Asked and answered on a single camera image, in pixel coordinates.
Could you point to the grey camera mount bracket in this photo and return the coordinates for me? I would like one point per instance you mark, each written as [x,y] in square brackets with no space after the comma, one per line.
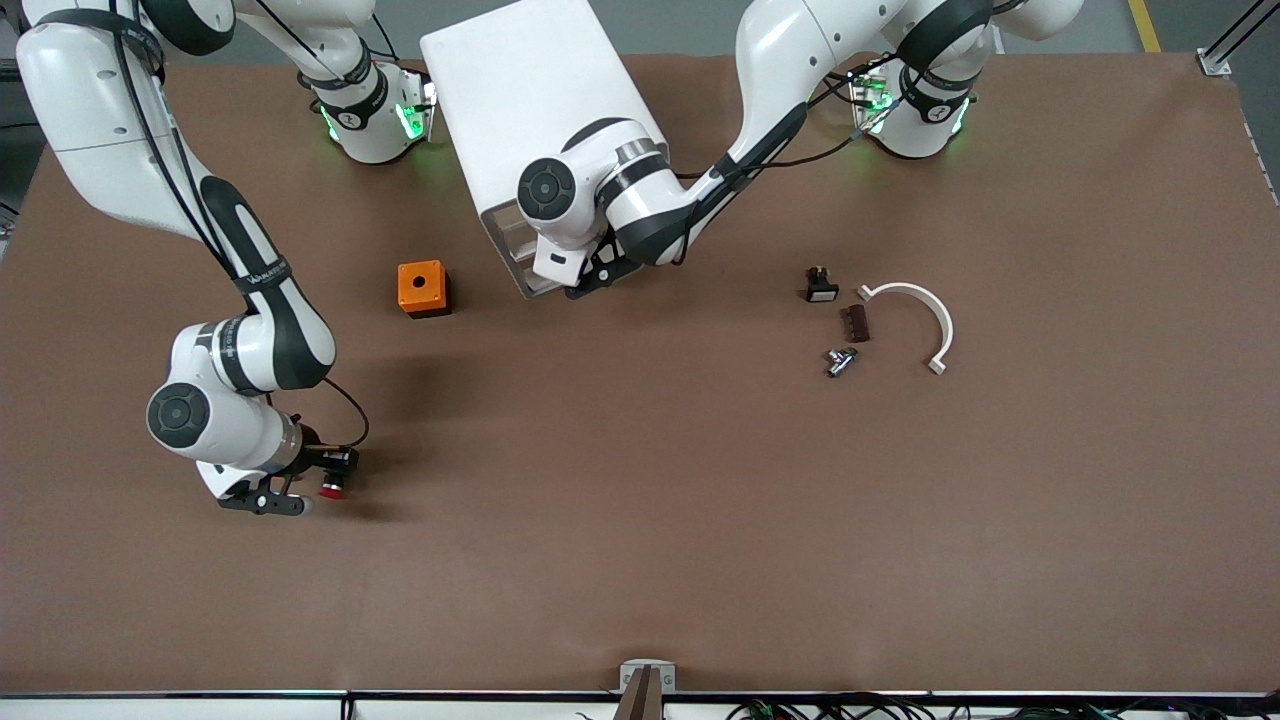
[648,680]

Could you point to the brown ribbed block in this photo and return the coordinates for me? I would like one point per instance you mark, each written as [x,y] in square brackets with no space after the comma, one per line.
[858,323]

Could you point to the chrome metal fitting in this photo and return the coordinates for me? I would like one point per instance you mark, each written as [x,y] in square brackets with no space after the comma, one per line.
[840,361]

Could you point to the black switch white cap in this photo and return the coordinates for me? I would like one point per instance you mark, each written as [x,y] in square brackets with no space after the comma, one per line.
[822,288]

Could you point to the aluminium frame strut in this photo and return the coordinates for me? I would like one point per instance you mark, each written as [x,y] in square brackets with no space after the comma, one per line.
[1215,55]

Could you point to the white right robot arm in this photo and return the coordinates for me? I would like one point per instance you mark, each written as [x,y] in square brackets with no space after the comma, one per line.
[250,350]

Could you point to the orange box with hole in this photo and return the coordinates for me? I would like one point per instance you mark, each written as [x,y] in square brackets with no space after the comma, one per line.
[422,287]

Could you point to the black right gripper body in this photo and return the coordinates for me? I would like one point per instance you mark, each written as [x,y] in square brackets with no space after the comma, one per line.
[318,461]

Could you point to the white table edge rail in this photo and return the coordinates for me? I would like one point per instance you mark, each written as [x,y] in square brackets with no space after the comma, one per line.
[200,705]

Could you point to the white curved bracket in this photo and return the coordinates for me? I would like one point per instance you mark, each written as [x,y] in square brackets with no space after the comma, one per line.
[943,320]

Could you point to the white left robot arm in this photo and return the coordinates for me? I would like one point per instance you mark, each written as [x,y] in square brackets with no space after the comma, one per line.
[640,190]

